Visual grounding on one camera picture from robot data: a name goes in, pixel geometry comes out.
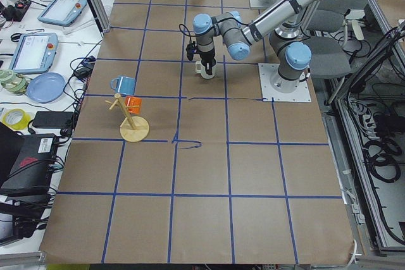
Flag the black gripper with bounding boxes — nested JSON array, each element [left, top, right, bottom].
[[198, 51, 215, 76]]

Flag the white ceramic mug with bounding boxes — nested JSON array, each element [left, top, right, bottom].
[[195, 61, 216, 80]]

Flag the light blue mug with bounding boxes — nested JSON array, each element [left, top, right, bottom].
[[110, 75, 135, 95]]

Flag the orange mug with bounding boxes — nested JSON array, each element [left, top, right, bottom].
[[125, 95, 142, 114]]

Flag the grey office chair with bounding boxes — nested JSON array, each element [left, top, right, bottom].
[[304, 0, 353, 79]]

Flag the teach pendant tablet upper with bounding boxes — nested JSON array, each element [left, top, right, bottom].
[[37, 0, 87, 27]]

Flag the teach pendant tablet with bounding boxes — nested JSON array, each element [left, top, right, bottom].
[[9, 33, 59, 74], [37, 0, 87, 27]]

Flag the light blue plate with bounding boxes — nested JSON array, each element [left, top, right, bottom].
[[26, 72, 66, 103]]

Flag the teach pendant tablet lower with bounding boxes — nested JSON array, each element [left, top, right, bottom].
[[9, 33, 59, 74]]

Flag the green glass jar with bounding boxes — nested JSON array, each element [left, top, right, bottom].
[[1, 70, 29, 95]]

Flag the black scissors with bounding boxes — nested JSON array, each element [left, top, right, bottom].
[[10, 31, 40, 43]]

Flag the yellow tape roll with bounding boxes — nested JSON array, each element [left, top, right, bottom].
[[2, 109, 31, 131]]

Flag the black electronics box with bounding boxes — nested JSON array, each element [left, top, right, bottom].
[[1, 132, 58, 197]]

